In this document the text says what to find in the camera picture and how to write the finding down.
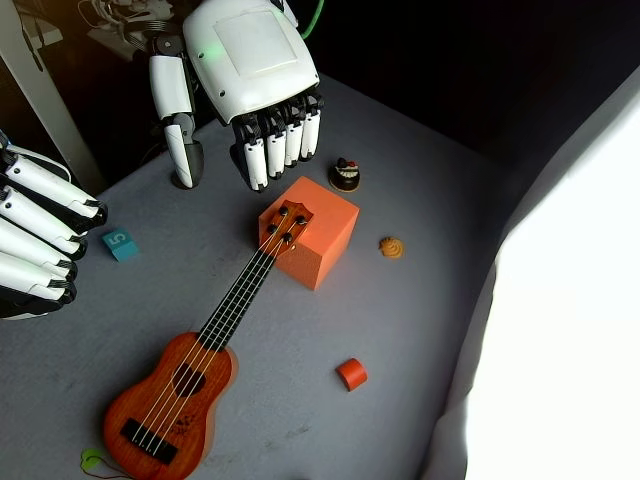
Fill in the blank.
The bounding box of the blue number five block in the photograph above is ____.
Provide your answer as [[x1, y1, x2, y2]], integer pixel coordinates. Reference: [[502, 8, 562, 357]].
[[102, 227, 141, 263]]

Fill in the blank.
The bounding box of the chocolate cake toy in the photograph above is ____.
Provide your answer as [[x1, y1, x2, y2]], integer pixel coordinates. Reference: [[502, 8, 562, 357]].
[[328, 157, 361, 194]]

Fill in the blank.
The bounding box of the white fabric backdrop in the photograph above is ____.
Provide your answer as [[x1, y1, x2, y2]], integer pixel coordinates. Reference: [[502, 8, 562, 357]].
[[422, 64, 640, 480]]

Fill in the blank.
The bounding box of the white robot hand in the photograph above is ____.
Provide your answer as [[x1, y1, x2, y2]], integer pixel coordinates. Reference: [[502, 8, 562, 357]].
[[0, 130, 109, 321], [148, 0, 325, 194]]

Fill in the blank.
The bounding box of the grey table cloth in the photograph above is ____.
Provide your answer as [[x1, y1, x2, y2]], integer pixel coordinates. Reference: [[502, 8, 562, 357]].
[[0, 73, 531, 480]]

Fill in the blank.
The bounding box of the orange cube block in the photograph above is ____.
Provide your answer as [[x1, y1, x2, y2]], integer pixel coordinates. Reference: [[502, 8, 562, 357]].
[[258, 175, 361, 292]]

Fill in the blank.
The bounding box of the brown swirl cookie toy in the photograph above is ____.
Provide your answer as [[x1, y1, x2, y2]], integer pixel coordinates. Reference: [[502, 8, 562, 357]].
[[378, 236, 405, 259]]

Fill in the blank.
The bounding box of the white frame post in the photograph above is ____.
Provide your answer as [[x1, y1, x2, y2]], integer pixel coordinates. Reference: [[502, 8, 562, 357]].
[[0, 0, 107, 194]]

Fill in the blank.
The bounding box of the orange ukulele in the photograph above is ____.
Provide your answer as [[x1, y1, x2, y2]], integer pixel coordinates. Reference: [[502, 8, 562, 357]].
[[103, 199, 315, 480]]

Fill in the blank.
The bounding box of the green cable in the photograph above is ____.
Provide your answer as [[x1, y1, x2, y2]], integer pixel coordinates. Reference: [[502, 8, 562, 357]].
[[299, 0, 326, 41]]

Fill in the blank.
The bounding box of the red cylinder block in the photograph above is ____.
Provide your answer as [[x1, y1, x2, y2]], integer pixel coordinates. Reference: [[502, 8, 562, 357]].
[[335, 357, 369, 392]]

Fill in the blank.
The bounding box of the small yellow-green plastic piece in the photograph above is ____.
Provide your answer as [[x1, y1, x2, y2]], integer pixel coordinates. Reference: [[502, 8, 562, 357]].
[[79, 448, 134, 476]]

